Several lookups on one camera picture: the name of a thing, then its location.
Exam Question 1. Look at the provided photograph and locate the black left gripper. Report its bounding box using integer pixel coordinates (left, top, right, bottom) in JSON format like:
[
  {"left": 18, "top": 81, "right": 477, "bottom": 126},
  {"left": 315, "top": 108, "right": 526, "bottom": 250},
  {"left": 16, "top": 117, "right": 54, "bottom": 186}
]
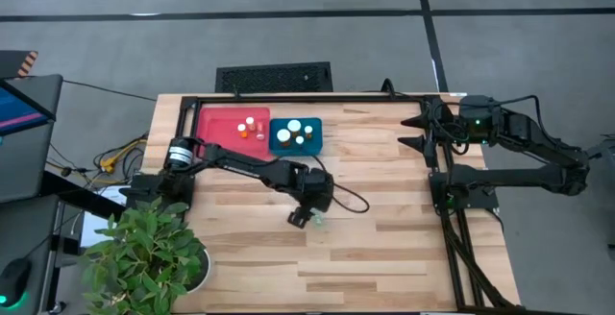
[{"left": 286, "top": 169, "right": 336, "bottom": 230}]

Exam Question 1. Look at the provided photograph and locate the white plant pot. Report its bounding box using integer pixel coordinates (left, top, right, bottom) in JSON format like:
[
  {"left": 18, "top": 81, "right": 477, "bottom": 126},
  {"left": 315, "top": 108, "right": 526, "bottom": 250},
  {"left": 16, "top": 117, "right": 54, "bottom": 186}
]
[{"left": 184, "top": 245, "right": 212, "bottom": 295}]

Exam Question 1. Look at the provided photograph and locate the black floor cable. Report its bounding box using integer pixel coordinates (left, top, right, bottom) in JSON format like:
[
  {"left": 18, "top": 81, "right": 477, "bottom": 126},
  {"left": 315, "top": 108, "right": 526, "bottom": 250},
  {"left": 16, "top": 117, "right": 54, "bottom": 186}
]
[{"left": 61, "top": 79, "right": 158, "bottom": 102}]

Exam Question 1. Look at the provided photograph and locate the hazard striped floor marker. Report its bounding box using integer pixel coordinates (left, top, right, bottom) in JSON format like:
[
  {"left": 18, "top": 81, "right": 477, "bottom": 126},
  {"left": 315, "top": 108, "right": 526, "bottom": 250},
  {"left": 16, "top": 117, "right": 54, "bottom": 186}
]
[{"left": 0, "top": 49, "right": 39, "bottom": 79}]

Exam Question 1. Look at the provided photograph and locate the yellow cable bundle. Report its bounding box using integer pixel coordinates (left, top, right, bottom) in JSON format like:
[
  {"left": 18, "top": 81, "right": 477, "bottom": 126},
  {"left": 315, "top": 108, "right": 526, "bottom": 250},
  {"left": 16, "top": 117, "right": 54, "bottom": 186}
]
[{"left": 98, "top": 139, "right": 148, "bottom": 186}]

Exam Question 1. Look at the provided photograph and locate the black perforated floor panel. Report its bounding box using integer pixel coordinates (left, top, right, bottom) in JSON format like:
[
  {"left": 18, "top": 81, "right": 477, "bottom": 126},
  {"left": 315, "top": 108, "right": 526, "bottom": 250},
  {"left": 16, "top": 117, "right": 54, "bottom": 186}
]
[{"left": 214, "top": 61, "right": 334, "bottom": 94}]

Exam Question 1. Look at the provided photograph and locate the black stand base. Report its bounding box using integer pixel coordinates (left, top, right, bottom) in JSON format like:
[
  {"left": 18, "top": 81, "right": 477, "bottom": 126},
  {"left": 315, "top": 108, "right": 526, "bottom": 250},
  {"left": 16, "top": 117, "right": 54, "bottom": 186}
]
[{"left": 583, "top": 134, "right": 615, "bottom": 162}]

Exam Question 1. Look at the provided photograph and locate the grey monitor with blue screen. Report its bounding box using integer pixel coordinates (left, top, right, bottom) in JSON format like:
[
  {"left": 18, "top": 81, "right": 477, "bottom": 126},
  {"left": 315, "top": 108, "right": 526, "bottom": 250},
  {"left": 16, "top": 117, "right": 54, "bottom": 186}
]
[{"left": 0, "top": 74, "right": 64, "bottom": 204}]

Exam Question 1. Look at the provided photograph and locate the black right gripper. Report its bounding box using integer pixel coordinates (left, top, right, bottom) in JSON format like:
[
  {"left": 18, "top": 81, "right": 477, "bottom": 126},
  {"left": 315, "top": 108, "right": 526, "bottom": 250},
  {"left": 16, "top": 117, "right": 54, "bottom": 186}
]
[{"left": 396, "top": 95, "right": 455, "bottom": 169}]

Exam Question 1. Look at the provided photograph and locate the black metal table frame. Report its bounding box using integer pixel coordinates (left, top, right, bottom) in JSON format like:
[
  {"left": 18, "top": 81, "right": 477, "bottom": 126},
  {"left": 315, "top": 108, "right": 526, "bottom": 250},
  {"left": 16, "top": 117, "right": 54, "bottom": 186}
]
[{"left": 171, "top": 94, "right": 525, "bottom": 314}]

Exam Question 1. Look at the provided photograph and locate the blue plastic bin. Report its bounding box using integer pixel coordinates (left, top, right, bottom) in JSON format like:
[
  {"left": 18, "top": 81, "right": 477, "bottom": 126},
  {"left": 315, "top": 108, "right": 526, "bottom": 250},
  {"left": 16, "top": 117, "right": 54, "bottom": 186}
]
[{"left": 267, "top": 117, "right": 324, "bottom": 158}]

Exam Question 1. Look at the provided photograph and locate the grey desk surface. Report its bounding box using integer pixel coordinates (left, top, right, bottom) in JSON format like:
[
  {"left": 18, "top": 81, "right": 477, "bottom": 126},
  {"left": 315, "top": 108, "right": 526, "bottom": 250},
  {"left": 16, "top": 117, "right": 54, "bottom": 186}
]
[{"left": 0, "top": 193, "right": 62, "bottom": 315}]

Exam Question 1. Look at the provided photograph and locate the pink plastic bin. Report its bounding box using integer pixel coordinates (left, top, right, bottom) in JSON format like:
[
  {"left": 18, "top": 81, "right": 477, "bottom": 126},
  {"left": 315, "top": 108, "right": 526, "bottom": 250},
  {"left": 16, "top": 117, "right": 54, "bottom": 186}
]
[{"left": 194, "top": 107, "right": 272, "bottom": 161}]

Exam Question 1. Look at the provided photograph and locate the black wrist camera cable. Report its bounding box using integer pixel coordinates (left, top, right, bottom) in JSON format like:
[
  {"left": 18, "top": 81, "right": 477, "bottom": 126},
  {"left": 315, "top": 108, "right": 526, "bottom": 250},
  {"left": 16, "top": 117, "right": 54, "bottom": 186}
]
[{"left": 311, "top": 154, "right": 371, "bottom": 215}]

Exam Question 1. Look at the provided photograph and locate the green leafy plant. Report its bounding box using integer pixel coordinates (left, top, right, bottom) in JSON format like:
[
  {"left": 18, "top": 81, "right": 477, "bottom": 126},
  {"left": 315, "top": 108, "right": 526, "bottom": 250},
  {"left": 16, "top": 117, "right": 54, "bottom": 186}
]
[{"left": 79, "top": 197, "right": 206, "bottom": 315}]

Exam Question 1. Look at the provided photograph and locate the black computer mouse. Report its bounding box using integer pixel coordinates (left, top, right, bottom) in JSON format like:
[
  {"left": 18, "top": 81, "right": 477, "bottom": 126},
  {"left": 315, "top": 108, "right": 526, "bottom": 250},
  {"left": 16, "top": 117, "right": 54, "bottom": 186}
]
[{"left": 0, "top": 256, "right": 33, "bottom": 309}]

